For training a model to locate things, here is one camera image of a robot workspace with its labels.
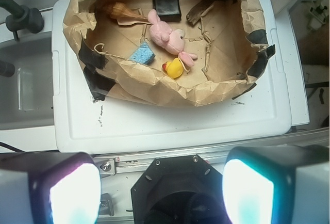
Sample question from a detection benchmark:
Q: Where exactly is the blue sponge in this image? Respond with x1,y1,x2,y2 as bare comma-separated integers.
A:
129,42,155,65

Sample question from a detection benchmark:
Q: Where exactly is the pink plush bunny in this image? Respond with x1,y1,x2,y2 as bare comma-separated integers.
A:
147,9,198,67

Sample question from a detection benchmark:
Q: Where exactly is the white plastic bin lid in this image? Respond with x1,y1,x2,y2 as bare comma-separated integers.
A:
52,0,292,154

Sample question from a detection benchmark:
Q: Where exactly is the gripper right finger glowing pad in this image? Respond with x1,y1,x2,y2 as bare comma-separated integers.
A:
222,145,329,223

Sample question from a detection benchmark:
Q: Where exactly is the black square cushion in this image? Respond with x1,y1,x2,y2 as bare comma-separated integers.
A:
152,0,182,22

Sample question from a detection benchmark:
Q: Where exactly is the metal corner bracket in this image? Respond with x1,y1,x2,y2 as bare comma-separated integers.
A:
99,159,116,176

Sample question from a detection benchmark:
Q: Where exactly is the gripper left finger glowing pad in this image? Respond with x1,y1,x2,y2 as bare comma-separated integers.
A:
1,152,101,223

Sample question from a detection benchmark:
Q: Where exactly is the yellow rubber duck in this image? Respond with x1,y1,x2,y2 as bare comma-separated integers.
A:
162,58,184,79

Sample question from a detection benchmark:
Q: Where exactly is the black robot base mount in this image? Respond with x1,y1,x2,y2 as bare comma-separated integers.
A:
131,155,231,223

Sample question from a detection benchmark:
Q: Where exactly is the clear plastic container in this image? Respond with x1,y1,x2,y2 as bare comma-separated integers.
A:
1,37,54,130

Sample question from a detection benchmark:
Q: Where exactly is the brown spiral seashell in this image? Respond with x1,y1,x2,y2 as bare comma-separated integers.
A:
102,2,149,25

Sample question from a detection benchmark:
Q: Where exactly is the crumpled brown paper bag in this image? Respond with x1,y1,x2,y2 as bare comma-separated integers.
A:
63,0,275,107

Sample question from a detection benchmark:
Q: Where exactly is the dark wood piece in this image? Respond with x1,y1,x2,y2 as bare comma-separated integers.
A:
186,0,216,25

